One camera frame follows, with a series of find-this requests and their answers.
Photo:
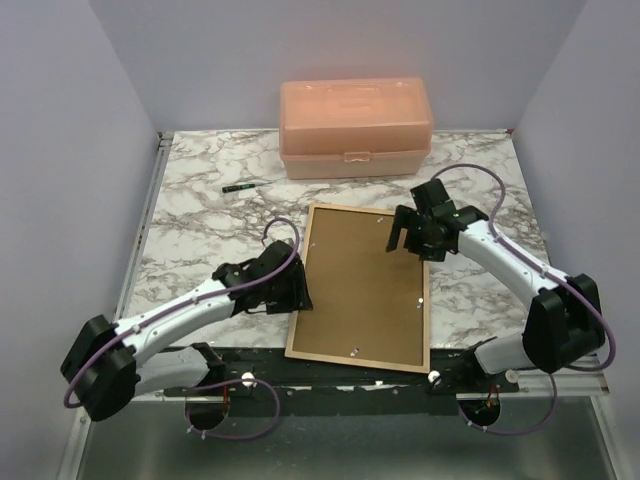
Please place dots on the aluminium extrusion frame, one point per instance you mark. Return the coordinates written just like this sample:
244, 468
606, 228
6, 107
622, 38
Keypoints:
188, 219

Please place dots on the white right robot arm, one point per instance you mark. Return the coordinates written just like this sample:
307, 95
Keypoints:
564, 316

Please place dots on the small green black screwdriver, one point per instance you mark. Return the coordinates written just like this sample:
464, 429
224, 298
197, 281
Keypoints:
240, 187

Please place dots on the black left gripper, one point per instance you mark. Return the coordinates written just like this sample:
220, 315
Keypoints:
298, 299

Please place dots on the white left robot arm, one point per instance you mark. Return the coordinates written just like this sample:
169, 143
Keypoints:
112, 362

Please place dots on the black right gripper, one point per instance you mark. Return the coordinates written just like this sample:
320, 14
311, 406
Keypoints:
407, 218

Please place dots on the brown cardboard backing sheet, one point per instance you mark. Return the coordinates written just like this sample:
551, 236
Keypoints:
365, 290

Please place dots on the rectangular picture frame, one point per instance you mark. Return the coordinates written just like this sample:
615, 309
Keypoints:
295, 325

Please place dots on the orange translucent plastic toolbox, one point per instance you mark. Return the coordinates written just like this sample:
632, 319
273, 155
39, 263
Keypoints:
354, 128

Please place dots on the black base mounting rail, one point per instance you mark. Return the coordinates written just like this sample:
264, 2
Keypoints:
246, 382

